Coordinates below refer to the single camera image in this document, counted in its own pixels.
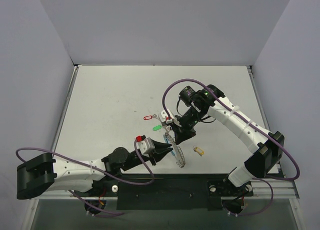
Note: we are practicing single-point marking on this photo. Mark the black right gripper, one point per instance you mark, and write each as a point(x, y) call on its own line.
point(182, 129)

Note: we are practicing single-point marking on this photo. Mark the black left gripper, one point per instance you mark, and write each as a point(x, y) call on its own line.
point(153, 155)

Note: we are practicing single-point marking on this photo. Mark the yellow tag key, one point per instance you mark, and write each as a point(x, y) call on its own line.
point(198, 150)

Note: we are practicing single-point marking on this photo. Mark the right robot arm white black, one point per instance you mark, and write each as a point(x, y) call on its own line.
point(266, 147)

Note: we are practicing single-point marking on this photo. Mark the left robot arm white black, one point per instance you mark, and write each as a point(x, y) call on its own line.
point(51, 171)

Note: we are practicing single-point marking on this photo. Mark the green tag key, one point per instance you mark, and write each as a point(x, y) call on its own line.
point(158, 127)

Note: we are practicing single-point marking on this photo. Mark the red tag key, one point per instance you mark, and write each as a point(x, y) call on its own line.
point(149, 117)

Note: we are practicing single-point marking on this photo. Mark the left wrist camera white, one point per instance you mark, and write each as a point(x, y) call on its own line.
point(145, 145)

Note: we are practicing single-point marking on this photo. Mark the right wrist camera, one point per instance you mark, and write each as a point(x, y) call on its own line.
point(168, 118)

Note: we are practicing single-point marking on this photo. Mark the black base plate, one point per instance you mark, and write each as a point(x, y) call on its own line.
point(170, 192)

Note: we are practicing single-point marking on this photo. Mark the aluminium rail frame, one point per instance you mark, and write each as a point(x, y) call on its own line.
point(105, 110)

